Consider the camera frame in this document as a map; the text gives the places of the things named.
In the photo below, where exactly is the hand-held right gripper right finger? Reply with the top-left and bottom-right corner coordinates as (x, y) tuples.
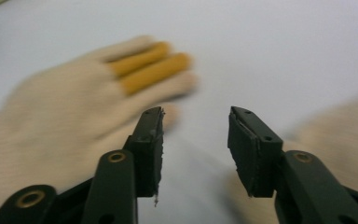
(227, 105), (283, 199)

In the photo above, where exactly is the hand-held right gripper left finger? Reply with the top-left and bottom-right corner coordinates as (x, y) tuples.
(123, 105), (166, 198)

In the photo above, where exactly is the cream knitted glove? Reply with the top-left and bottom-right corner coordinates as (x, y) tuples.
(225, 88), (358, 224)

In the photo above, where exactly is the cream glove with orange fingers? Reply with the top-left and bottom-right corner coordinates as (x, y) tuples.
(0, 35), (199, 220)

